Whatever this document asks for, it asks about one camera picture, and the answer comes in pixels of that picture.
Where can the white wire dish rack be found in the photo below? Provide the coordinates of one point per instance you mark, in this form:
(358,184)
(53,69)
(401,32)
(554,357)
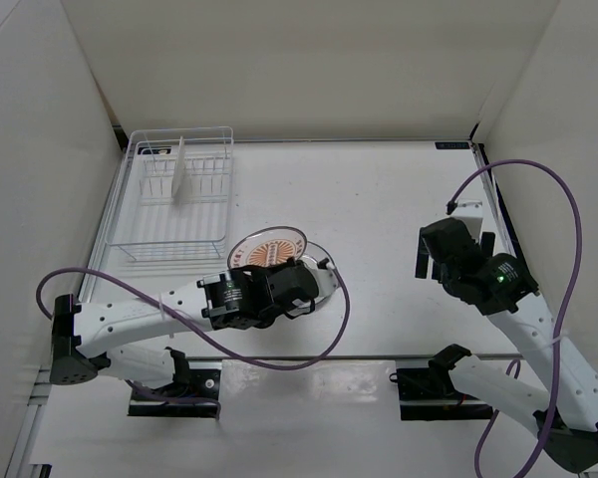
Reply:
(149,225)

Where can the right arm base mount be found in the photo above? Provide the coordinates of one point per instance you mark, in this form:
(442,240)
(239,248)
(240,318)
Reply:
(425,392)

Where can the white plate orange pattern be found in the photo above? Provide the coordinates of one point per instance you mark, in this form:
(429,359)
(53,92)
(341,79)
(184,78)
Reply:
(268,247)

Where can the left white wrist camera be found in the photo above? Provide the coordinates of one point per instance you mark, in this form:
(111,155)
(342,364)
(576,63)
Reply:
(326,264)

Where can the white plate in rack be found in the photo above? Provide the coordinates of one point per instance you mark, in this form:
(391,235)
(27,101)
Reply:
(179,169)

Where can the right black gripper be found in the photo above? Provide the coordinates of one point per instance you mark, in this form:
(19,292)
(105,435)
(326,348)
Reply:
(422,260)

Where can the white plate green rim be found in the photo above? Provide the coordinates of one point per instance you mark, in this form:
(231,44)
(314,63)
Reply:
(327,282)

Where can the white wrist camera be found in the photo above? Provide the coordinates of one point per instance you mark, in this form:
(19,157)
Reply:
(326,264)
(470,213)

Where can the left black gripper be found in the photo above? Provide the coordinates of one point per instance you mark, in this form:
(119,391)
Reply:
(257,273)

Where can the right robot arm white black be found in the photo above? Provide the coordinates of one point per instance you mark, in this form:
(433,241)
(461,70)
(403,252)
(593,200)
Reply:
(502,289)

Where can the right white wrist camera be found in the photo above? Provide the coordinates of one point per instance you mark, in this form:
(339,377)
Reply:
(470,213)

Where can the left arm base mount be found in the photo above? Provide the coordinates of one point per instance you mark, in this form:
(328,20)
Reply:
(193,393)

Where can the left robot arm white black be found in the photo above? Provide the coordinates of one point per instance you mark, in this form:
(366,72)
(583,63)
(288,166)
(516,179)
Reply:
(89,339)

